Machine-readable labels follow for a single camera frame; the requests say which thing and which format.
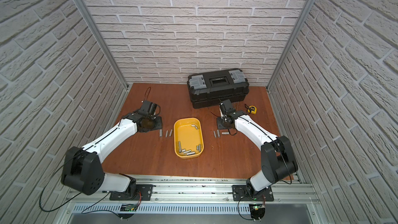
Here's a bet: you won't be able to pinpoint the right green circuit board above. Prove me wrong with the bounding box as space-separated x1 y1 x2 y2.
249 204 266 220

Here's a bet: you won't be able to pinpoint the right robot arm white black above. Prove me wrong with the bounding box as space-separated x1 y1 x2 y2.
217 100 299 199

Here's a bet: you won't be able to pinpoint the green circuit board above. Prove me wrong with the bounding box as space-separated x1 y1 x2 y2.
120 204 139 212
249 204 266 220

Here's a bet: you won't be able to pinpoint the left green circuit board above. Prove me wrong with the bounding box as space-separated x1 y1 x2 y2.
120 204 139 212

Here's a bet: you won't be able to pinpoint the yellow plastic tray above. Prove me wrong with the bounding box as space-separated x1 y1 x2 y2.
174 118 204 159

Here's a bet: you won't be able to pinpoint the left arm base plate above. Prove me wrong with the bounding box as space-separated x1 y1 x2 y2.
109 184 154 201

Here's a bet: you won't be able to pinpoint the black plastic toolbox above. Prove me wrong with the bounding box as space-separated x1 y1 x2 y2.
187 68 249 109

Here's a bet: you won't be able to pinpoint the silver sockets in tray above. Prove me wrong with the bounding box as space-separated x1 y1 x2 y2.
177 124 203 157

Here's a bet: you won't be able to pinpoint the aluminium rail frame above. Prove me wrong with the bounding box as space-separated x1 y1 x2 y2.
55 175 327 224

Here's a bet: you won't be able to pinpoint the yellow tape measure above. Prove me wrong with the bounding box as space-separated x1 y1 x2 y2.
245 104 257 115

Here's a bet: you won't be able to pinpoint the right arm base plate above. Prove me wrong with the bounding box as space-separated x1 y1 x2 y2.
232 185 274 202

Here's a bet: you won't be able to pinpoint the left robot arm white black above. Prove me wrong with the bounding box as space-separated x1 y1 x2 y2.
61 101 162 197

